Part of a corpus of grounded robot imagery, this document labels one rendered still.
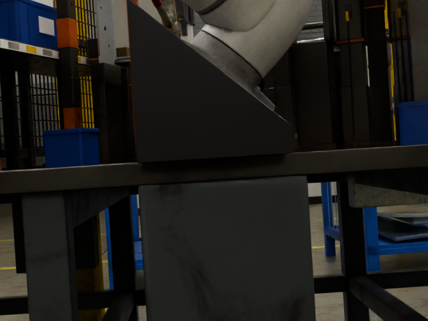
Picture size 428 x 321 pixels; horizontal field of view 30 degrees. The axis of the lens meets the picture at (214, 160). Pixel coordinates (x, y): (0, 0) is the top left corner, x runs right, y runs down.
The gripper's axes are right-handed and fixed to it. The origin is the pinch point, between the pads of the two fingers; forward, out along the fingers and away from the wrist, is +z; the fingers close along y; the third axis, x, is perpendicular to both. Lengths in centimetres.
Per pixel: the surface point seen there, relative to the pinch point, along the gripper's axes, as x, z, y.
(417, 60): -66, 17, -37
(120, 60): 16.9, 6.0, -10.3
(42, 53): 32.3, 4.4, -26.9
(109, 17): 26.4, -9.6, 4.7
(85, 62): 32.3, 4.3, -1.7
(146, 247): -21, 51, -89
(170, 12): -1.1, -4.6, -15.6
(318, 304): -7, 105, 138
